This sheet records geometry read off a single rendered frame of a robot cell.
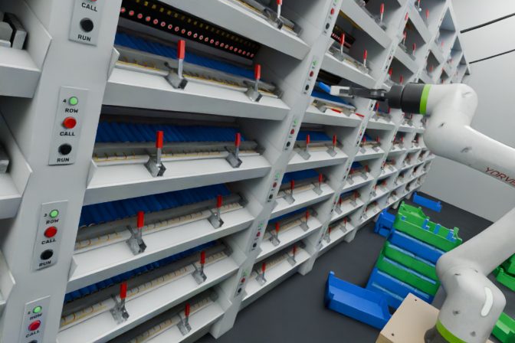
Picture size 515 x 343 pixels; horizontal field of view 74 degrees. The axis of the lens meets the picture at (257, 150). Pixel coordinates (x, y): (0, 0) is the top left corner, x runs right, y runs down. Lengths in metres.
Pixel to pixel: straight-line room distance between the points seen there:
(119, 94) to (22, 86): 0.14
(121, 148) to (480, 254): 1.11
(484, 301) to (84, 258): 1.01
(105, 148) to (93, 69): 0.19
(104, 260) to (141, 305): 0.23
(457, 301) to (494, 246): 0.23
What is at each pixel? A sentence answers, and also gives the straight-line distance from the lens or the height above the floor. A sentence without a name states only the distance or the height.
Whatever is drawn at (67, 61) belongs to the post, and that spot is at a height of 0.89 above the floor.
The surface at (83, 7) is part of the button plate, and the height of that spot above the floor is 0.97.
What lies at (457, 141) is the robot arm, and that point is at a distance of 1.02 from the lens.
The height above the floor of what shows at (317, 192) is 0.51.
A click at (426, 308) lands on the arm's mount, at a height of 0.33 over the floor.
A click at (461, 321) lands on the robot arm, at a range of 1.22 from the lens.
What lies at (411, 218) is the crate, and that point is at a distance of 2.10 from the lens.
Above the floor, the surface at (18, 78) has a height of 0.86.
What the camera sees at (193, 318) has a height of 0.13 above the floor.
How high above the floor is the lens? 0.96
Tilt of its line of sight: 13 degrees down
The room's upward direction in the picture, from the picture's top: 17 degrees clockwise
